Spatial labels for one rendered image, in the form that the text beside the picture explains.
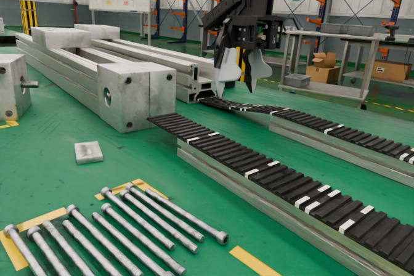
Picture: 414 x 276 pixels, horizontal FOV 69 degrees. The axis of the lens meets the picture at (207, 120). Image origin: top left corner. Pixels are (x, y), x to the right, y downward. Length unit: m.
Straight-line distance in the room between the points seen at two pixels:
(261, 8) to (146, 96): 0.24
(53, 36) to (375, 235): 0.77
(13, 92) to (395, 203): 0.56
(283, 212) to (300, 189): 0.03
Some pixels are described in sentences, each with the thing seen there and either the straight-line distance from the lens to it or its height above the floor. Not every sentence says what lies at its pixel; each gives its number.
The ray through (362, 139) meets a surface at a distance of 0.47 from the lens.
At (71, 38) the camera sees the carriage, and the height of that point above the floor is 0.89.
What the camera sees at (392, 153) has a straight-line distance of 0.44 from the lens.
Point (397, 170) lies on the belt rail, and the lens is 0.45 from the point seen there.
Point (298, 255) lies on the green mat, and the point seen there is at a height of 0.78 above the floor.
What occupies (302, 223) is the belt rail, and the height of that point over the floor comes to 0.79.
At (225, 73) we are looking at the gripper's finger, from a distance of 0.56.
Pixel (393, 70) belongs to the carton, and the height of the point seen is 0.37.
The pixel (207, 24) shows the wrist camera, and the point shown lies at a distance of 0.63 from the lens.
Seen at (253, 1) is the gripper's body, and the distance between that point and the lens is 0.56.
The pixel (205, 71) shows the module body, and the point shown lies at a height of 0.84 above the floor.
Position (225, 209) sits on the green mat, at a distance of 0.31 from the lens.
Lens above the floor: 0.96
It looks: 19 degrees down
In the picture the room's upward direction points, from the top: 3 degrees clockwise
